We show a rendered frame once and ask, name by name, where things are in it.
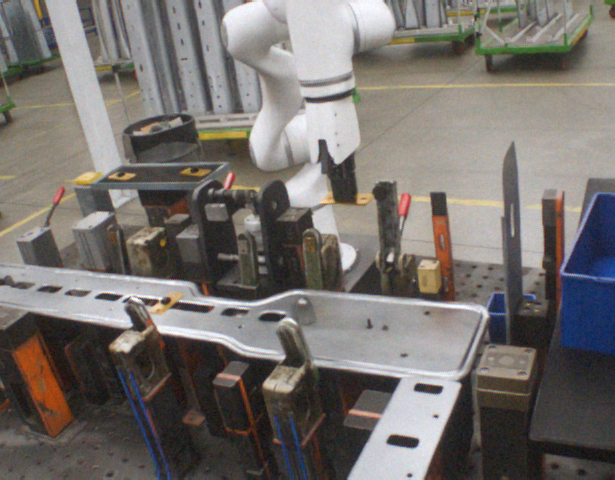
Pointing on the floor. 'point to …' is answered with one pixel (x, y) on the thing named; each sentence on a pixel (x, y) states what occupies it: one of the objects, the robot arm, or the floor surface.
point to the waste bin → (164, 143)
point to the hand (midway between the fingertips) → (344, 185)
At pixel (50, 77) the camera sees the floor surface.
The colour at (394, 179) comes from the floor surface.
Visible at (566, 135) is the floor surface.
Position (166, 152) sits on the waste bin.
